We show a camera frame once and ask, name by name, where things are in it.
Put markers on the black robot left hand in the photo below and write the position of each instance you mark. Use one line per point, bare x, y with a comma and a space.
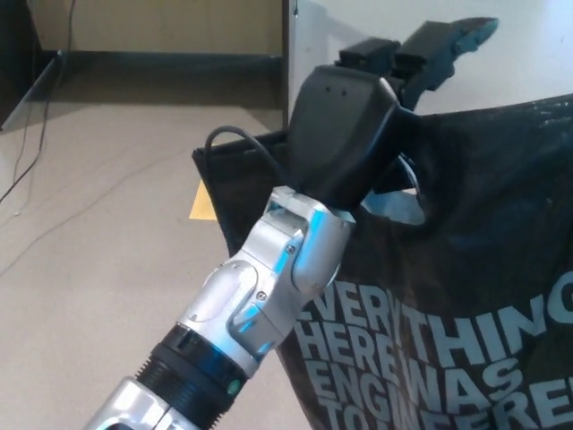
340, 130

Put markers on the black printed plastic bag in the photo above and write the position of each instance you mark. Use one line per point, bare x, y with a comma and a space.
470, 233

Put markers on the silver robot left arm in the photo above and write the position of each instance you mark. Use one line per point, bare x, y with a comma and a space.
250, 286

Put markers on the small black hanging key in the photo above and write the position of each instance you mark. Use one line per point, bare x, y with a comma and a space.
296, 6

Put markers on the dark wood office desk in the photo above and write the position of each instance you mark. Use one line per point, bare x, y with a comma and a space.
156, 27

